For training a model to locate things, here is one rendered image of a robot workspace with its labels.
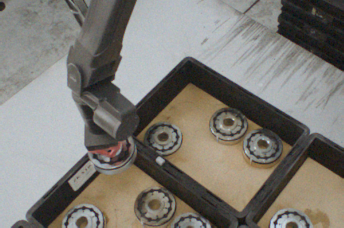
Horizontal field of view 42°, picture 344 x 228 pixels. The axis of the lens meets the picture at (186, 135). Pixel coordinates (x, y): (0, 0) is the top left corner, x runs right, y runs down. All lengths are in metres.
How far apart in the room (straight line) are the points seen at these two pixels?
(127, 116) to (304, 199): 0.57
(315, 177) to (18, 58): 1.92
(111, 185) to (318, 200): 0.53
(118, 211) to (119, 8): 0.62
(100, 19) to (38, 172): 0.80
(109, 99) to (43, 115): 0.75
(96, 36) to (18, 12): 2.25
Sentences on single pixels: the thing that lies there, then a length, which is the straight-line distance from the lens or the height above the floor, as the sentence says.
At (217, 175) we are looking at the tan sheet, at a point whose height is 0.83.
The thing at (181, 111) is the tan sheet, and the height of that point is 0.83.
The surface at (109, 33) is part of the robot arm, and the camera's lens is 0.69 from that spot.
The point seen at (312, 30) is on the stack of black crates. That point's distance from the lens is 2.08.
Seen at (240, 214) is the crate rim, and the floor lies 0.93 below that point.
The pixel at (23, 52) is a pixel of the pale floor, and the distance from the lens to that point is 2.71.
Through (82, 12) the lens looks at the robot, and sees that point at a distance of 1.82.
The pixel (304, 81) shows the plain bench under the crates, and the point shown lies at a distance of 1.52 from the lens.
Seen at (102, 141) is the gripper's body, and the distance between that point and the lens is 0.88.
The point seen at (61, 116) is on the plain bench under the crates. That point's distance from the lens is 1.49.
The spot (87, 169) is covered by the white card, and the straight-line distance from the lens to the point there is 1.14.
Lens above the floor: 1.88
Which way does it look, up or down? 59 degrees down
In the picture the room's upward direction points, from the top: 5 degrees counter-clockwise
